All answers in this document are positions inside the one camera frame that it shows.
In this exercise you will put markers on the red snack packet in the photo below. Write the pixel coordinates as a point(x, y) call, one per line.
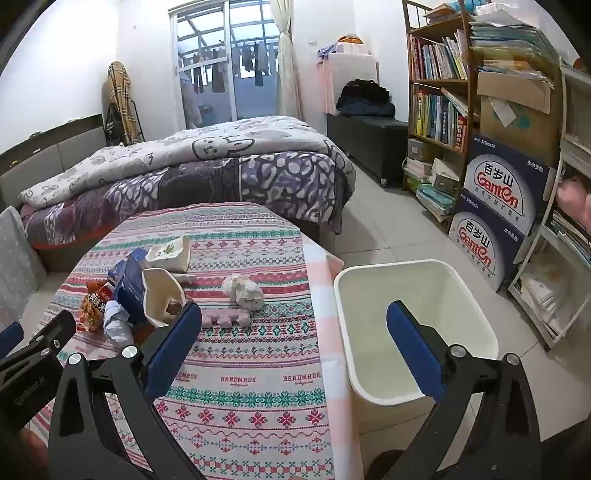
point(92, 307)

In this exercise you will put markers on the purple patterned blanket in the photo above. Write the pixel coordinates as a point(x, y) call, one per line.
point(277, 180)

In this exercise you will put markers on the pile of flat books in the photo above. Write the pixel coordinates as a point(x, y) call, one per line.
point(431, 203)

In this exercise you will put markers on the white shelf rack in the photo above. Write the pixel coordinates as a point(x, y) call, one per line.
point(572, 159)

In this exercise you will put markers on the stack of white booklets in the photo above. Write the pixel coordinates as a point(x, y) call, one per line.
point(540, 295)

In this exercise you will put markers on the pink hanging cloth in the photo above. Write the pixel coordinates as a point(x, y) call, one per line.
point(327, 87)

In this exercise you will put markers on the pale pink blister tray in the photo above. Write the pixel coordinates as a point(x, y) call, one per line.
point(224, 316)

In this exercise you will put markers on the blue milk carton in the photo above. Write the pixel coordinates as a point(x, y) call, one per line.
point(131, 286)

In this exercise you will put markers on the grey dotted cushion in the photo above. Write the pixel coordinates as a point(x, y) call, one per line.
point(18, 263)

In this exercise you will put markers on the yellow orange round object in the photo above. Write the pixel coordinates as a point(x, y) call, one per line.
point(351, 42)

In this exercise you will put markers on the black duffel bag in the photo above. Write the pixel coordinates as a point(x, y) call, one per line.
point(364, 90)

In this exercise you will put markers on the white tissue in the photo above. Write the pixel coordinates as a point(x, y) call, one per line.
point(242, 290)

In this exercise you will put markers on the blue and white torn box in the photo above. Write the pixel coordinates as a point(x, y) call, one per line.
point(159, 290)

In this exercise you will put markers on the wooden bookshelf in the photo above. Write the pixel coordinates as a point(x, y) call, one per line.
point(438, 82)

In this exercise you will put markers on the stack of thin books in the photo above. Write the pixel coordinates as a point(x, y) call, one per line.
point(570, 235)

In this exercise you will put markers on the white cabinet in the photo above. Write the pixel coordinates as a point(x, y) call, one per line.
point(355, 69)

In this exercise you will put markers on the sliding glass door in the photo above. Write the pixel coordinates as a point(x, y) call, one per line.
point(249, 97)

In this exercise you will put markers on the pink plush toy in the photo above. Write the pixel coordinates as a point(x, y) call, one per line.
point(575, 196)

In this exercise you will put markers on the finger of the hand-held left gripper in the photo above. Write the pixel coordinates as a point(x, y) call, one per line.
point(51, 334)
point(9, 337)

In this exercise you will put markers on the pale blue paper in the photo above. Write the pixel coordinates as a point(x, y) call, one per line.
point(115, 323)

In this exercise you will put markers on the white lace curtain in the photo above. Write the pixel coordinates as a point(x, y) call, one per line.
point(286, 60)

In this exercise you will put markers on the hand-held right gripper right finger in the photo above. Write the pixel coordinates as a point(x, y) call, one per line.
point(415, 350)

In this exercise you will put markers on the row of colourful books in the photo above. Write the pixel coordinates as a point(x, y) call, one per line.
point(438, 57)
point(434, 117)

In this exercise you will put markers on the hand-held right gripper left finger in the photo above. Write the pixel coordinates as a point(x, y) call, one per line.
point(173, 346)

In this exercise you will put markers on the small grey box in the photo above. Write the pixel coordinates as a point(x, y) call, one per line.
point(419, 150)

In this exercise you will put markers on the black storage bench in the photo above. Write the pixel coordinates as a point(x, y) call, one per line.
point(369, 143)

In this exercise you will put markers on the large brown cardboard box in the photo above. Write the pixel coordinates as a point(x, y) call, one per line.
point(531, 134)

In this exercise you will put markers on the black hanging bag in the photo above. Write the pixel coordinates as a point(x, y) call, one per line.
point(113, 127)

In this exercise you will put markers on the grey padded headboard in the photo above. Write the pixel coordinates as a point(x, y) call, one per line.
point(46, 161)

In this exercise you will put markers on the white paper cup green print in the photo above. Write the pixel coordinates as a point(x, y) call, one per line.
point(168, 256)

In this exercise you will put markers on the dark blue folded clothing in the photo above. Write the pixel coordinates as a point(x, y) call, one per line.
point(369, 110)

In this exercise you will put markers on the blue printed cardboard case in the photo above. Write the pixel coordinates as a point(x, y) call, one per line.
point(498, 180)
point(475, 249)

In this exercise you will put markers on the row of hanging clothes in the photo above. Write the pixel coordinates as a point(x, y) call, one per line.
point(261, 62)

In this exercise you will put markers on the brown plaid scarf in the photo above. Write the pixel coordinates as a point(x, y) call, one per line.
point(121, 92)

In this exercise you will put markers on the white plastic waste bin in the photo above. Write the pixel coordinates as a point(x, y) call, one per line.
point(364, 332)

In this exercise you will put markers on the stack of loose papers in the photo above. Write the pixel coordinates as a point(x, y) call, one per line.
point(508, 41)

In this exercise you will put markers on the pink checked cloth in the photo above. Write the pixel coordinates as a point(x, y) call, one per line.
point(321, 286)

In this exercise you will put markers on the white cardboard box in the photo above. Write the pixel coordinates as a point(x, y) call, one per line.
point(445, 177)

